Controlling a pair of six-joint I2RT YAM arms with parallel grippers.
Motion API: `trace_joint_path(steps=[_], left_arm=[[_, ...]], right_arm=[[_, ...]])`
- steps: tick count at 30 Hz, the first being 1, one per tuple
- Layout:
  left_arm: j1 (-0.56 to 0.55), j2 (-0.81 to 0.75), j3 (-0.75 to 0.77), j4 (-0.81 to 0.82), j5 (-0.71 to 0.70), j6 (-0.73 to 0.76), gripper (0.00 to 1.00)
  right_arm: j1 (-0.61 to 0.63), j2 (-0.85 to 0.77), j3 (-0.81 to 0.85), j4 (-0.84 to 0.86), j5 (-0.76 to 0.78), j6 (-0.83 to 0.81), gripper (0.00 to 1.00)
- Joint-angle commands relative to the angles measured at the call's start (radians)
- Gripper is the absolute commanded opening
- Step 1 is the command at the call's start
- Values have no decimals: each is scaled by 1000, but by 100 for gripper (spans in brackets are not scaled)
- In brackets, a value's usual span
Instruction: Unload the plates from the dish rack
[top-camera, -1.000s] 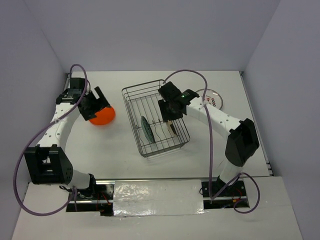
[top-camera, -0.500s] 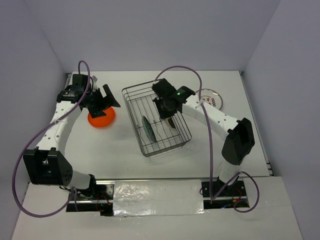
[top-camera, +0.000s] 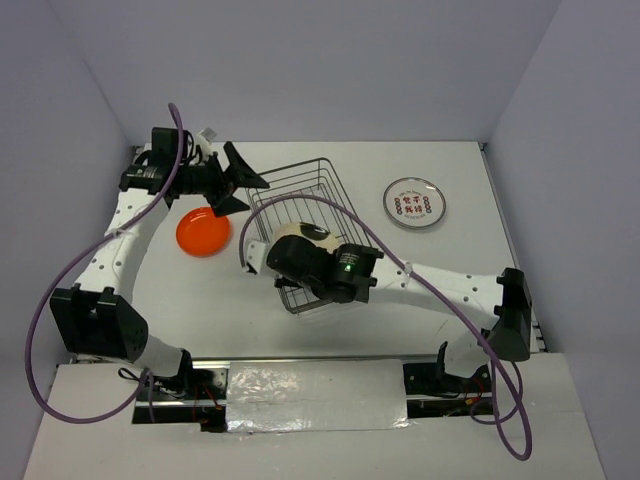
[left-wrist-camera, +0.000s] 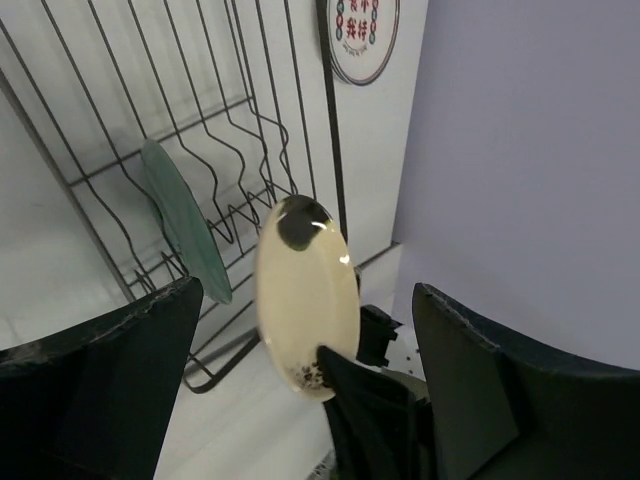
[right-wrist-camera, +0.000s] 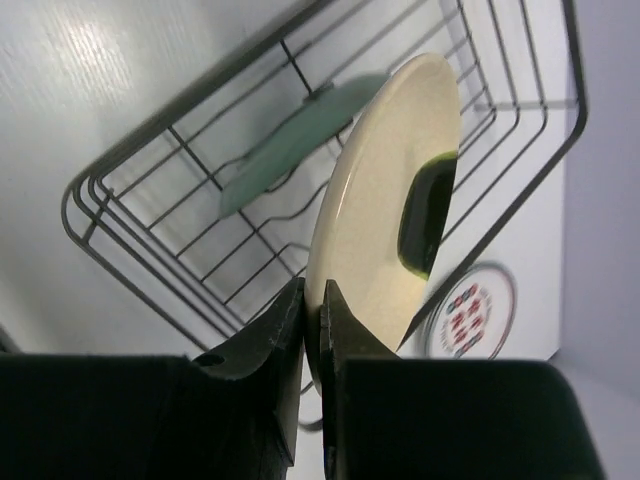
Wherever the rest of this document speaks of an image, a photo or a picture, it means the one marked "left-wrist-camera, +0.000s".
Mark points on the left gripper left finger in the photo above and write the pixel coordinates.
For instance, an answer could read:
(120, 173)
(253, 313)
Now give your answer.
(94, 401)

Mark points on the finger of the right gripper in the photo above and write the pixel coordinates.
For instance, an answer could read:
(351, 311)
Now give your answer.
(379, 428)

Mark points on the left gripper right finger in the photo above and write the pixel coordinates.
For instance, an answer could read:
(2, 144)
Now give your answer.
(507, 406)

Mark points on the cream plate with dark edge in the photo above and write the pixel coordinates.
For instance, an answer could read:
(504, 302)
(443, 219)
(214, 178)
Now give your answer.
(306, 293)

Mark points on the white plate with pink pattern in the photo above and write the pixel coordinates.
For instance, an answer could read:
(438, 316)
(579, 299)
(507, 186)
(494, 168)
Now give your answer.
(362, 37)

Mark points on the green rimmed white plate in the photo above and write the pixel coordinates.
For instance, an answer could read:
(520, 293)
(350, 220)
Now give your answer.
(183, 222)

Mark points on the metal wire dish rack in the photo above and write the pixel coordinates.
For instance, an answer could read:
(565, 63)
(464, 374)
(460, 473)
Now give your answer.
(238, 94)

